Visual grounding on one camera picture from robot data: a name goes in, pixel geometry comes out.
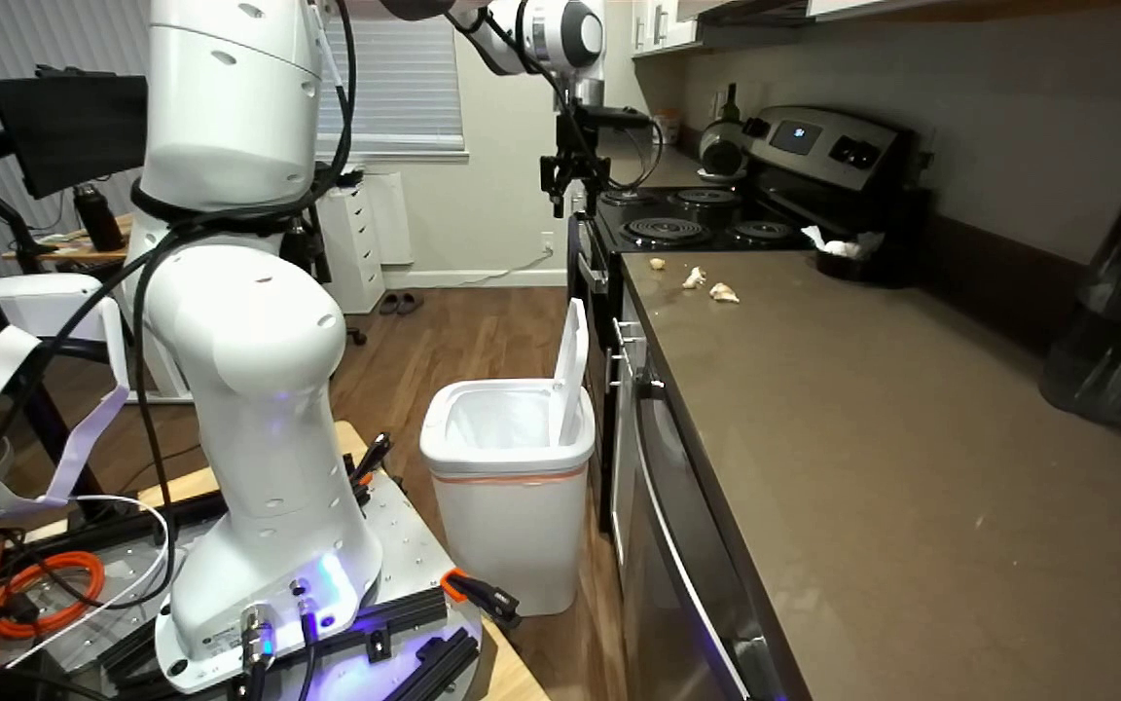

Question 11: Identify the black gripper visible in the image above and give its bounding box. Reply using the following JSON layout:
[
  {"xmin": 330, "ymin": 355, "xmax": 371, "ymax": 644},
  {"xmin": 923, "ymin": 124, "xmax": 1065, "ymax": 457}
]
[{"xmin": 536, "ymin": 120, "xmax": 599, "ymax": 220}]

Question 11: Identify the dark kettle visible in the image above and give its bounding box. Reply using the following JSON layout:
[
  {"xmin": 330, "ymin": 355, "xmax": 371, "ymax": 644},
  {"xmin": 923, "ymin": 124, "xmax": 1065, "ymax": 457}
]
[{"xmin": 693, "ymin": 81, "xmax": 760, "ymax": 181}]

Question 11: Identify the white window blind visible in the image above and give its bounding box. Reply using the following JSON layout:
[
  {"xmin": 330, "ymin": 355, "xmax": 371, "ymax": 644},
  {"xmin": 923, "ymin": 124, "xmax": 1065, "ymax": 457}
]
[{"xmin": 310, "ymin": 6, "xmax": 470, "ymax": 162}]

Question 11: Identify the black steel stove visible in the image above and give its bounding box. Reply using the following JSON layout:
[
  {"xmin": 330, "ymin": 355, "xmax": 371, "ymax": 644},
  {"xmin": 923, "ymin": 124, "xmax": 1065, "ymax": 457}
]
[{"xmin": 563, "ymin": 105, "xmax": 939, "ymax": 341}]

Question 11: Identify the white drawer unit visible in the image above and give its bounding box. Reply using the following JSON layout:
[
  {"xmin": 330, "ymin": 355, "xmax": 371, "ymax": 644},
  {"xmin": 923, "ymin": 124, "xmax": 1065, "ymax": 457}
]
[{"xmin": 315, "ymin": 171, "xmax": 388, "ymax": 319}]

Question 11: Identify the black frying pan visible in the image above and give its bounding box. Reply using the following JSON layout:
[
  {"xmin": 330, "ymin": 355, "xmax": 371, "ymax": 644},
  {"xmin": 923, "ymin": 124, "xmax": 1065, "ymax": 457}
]
[{"xmin": 797, "ymin": 220, "xmax": 911, "ymax": 289}]

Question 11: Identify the black orange clamp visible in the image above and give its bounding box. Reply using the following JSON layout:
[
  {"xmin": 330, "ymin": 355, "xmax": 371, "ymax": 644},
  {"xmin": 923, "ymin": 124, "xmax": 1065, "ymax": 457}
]
[
  {"xmin": 441, "ymin": 566, "xmax": 527, "ymax": 631},
  {"xmin": 346, "ymin": 429, "xmax": 398, "ymax": 510}
]

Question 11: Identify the stainless steel dishwasher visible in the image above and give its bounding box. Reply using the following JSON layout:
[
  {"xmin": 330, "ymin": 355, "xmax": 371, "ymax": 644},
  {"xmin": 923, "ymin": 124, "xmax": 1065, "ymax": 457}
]
[{"xmin": 605, "ymin": 275, "xmax": 812, "ymax": 701}]

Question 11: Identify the white upper cabinet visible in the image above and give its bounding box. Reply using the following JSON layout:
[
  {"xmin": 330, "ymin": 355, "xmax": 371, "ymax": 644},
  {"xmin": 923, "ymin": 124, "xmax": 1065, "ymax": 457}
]
[{"xmin": 622, "ymin": 0, "xmax": 1121, "ymax": 61}]

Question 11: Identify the wooden table board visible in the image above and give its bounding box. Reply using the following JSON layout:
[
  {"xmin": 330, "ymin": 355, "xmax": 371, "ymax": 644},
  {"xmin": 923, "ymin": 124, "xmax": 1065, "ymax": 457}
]
[{"xmin": 0, "ymin": 416, "xmax": 551, "ymax": 701}]

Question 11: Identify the black monitor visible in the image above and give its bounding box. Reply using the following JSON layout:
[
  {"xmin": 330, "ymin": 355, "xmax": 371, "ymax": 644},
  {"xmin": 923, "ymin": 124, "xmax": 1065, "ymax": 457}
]
[{"xmin": 0, "ymin": 65, "xmax": 153, "ymax": 202}]

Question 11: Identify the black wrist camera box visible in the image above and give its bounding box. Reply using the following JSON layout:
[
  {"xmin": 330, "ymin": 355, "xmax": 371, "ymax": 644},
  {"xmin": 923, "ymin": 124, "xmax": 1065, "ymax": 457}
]
[{"xmin": 568, "ymin": 100, "xmax": 657, "ymax": 137}]

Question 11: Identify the perforated metal mount plate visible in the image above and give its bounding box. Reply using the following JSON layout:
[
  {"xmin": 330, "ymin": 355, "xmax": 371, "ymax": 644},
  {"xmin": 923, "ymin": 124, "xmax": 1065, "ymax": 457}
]
[{"xmin": 12, "ymin": 467, "xmax": 490, "ymax": 701}]

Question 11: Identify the black aluminum rail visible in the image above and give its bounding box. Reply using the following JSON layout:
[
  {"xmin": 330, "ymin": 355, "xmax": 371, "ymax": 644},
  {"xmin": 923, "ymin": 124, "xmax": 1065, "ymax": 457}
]
[
  {"xmin": 308, "ymin": 582, "xmax": 453, "ymax": 654},
  {"xmin": 378, "ymin": 625, "xmax": 487, "ymax": 701}
]

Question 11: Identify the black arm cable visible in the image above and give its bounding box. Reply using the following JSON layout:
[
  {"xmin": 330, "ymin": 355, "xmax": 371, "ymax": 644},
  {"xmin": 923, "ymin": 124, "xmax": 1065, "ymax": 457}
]
[{"xmin": 0, "ymin": 0, "xmax": 365, "ymax": 525}]

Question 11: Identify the orange coiled cable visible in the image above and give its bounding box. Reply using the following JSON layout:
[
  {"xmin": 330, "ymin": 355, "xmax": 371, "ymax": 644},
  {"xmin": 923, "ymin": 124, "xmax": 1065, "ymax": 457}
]
[{"xmin": 0, "ymin": 544, "xmax": 112, "ymax": 664}]

